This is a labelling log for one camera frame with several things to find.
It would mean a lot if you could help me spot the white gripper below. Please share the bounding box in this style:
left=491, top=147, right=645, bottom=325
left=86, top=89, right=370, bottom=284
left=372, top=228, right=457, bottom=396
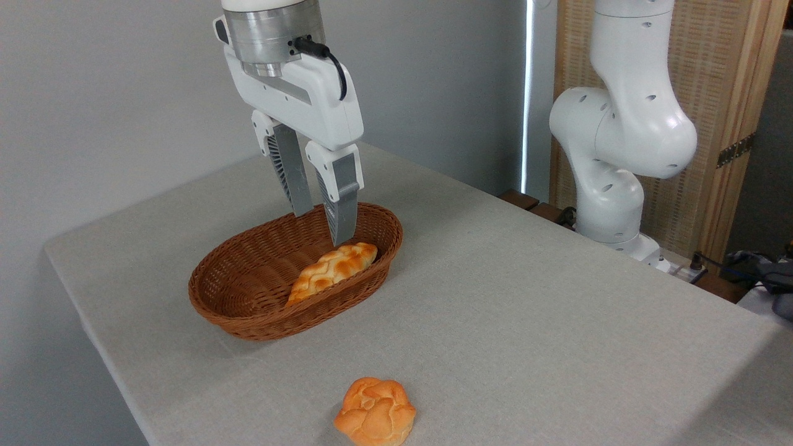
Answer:
left=213, top=15, right=365, bottom=247

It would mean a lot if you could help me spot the long braided bread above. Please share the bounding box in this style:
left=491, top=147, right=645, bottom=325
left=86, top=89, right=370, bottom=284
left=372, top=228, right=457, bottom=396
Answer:
left=285, top=242, right=379, bottom=308

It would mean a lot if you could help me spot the round knotted bread bun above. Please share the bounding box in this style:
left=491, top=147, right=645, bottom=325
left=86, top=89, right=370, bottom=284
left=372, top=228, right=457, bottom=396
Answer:
left=334, top=377, right=417, bottom=446

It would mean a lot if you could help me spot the brown wicker basket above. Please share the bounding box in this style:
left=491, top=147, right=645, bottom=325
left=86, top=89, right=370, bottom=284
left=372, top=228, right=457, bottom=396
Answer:
left=188, top=201, right=404, bottom=342

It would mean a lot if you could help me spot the dark wooden base platform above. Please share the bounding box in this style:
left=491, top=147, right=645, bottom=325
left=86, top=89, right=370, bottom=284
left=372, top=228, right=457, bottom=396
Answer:
left=498, top=188, right=751, bottom=305

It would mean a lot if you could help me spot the bright window strip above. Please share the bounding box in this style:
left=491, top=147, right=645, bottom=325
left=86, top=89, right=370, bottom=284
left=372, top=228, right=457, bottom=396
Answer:
left=522, top=0, right=535, bottom=195

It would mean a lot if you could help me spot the grey tablecloth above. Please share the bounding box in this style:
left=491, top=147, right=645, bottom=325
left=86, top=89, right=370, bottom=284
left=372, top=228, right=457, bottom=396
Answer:
left=43, top=141, right=793, bottom=446

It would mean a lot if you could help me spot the metal screen hinge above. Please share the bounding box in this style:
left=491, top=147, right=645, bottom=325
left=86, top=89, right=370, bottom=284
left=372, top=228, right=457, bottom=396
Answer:
left=716, top=132, right=756, bottom=170

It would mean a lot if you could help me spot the wooden woven folding screen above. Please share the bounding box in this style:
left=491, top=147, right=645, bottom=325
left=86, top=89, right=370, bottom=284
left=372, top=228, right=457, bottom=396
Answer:
left=550, top=0, right=791, bottom=267

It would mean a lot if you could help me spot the dark grey-blue bag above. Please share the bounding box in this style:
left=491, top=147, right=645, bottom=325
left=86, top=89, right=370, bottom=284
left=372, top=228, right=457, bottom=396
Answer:
left=722, top=249, right=793, bottom=321

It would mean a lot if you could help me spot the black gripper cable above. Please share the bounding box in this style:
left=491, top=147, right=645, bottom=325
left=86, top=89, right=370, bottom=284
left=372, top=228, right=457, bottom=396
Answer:
left=292, top=37, right=348, bottom=102

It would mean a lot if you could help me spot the black power cable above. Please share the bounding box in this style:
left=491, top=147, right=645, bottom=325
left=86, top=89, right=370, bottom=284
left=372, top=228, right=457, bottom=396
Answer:
left=688, top=251, right=744, bottom=286

